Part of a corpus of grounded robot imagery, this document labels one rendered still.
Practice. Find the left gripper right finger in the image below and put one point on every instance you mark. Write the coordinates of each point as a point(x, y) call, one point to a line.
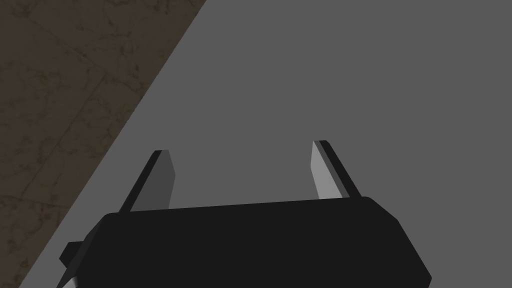
point(328, 176)

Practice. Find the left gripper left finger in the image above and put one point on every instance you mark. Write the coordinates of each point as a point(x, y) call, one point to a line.
point(154, 184)

